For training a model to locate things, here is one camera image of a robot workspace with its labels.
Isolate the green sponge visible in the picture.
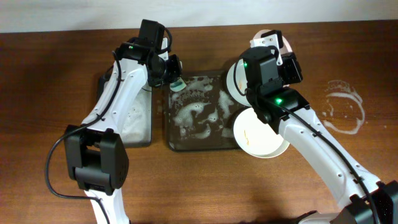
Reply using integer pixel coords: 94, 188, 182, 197
170, 77, 187, 92

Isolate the pink-white plate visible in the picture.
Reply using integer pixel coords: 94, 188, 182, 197
250, 29, 293, 55

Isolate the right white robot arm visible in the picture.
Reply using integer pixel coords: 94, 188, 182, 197
241, 47, 397, 224

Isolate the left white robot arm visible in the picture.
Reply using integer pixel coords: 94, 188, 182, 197
64, 37, 182, 223

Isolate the centre black dish tray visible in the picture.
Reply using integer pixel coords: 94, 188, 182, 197
164, 70, 245, 152

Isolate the left black soapy tray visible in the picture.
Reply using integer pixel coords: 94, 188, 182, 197
90, 70, 152, 148

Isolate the front white dirty plate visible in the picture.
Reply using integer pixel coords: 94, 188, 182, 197
233, 108, 290, 159

